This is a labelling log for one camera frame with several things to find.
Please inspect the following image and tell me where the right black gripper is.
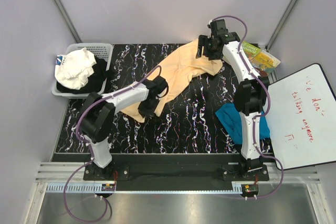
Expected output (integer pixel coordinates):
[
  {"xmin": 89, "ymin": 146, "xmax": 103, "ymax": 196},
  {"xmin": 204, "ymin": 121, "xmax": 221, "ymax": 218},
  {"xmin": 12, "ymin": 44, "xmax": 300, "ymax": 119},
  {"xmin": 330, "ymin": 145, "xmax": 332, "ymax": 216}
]
[{"xmin": 195, "ymin": 35, "xmax": 221, "ymax": 61}]

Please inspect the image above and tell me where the peach t shirt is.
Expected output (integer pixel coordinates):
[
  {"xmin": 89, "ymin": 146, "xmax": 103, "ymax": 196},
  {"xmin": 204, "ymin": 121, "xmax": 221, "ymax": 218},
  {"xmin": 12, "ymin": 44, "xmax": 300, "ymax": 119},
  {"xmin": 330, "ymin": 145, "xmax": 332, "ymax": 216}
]
[{"xmin": 120, "ymin": 38, "xmax": 224, "ymax": 123}]

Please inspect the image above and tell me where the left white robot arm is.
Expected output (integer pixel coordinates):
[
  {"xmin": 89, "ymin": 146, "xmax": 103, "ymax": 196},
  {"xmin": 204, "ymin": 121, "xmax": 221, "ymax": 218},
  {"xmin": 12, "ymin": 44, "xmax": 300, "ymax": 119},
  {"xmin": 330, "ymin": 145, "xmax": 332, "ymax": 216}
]
[{"xmin": 76, "ymin": 76, "xmax": 169, "ymax": 180}]

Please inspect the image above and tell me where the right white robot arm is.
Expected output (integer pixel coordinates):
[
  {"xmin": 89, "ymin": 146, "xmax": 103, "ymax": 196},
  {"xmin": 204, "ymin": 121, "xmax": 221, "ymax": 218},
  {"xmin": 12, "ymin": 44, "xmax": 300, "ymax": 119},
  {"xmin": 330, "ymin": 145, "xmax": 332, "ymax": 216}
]
[{"xmin": 196, "ymin": 15, "xmax": 270, "ymax": 180}]

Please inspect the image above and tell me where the green picture book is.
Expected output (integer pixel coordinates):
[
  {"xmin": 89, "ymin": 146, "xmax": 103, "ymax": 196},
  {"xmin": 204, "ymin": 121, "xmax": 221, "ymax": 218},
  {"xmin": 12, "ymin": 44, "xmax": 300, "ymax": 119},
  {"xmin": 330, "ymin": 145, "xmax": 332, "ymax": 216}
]
[{"xmin": 242, "ymin": 41, "xmax": 261, "ymax": 60}]

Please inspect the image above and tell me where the black t shirt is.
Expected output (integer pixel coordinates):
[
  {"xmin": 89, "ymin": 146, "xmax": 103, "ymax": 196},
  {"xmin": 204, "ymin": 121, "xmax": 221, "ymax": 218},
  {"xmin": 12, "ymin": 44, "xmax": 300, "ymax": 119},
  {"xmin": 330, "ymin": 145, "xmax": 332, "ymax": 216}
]
[{"xmin": 56, "ymin": 57, "xmax": 115, "ymax": 94}]

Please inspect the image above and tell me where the yellow picture book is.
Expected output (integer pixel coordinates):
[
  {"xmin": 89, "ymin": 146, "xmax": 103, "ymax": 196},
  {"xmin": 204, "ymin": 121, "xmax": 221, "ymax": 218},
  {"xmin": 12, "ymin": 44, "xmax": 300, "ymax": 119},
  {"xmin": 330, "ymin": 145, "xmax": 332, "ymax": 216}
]
[{"xmin": 250, "ymin": 50, "xmax": 281, "ymax": 77}]

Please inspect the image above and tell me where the grey plastic basket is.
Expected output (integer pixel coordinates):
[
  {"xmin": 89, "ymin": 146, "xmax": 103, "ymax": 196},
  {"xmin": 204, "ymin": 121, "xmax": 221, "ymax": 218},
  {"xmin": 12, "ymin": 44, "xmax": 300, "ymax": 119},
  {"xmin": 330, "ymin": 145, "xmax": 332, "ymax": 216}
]
[{"xmin": 51, "ymin": 42, "xmax": 114, "ymax": 100}]

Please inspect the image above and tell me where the blue folded t shirt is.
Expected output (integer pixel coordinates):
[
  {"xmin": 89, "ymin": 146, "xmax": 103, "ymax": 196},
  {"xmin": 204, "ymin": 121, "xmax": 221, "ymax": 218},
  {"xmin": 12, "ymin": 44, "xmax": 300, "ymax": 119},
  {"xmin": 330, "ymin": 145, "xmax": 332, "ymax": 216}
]
[{"xmin": 215, "ymin": 103, "xmax": 270, "ymax": 145}]

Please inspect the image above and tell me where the white t shirt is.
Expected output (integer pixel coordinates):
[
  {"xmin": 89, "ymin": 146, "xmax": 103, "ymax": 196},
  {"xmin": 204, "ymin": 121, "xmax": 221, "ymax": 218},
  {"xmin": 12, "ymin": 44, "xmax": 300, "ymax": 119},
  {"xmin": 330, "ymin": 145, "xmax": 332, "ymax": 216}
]
[{"xmin": 55, "ymin": 47, "xmax": 96, "ymax": 90}]

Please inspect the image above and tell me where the white whiteboard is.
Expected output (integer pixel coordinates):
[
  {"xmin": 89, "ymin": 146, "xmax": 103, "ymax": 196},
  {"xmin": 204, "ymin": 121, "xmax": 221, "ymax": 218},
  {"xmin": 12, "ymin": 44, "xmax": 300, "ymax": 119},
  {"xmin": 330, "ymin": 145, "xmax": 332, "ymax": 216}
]
[{"xmin": 266, "ymin": 63, "xmax": 335, "ymax": 170}]

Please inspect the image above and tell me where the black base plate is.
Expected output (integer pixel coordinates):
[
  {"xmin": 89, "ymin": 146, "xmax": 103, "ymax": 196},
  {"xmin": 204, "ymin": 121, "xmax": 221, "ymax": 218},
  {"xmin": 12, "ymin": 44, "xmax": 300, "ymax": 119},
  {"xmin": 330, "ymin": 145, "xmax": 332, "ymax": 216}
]
[{"xmin": 83, "ymin": 154, "xmax": 269, "ymax": 193}]

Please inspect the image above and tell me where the aluminium frame rail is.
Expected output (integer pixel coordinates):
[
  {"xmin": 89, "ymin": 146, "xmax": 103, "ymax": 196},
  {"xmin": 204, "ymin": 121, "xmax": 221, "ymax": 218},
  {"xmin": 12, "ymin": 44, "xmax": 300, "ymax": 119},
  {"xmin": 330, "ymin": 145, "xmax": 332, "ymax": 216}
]
[{"xmin": 35, "ymin": 162, "xmax": 320, "ymax": 195}]

